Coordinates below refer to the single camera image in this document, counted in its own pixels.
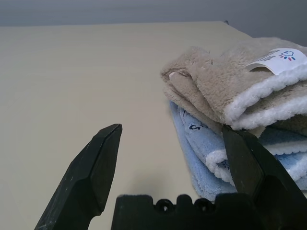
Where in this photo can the light blue folded towel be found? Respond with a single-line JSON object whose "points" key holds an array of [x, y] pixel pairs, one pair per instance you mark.
{"points": [[192, 153]]}

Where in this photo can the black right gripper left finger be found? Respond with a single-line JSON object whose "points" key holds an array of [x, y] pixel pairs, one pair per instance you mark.
{"points": [[81, 182]]}

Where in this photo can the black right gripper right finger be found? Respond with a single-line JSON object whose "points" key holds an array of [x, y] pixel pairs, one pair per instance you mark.
{"points": [[254, 167]]}

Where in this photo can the beige folded towel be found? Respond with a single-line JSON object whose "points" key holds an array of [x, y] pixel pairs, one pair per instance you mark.
{"points": [[211, 91]]}

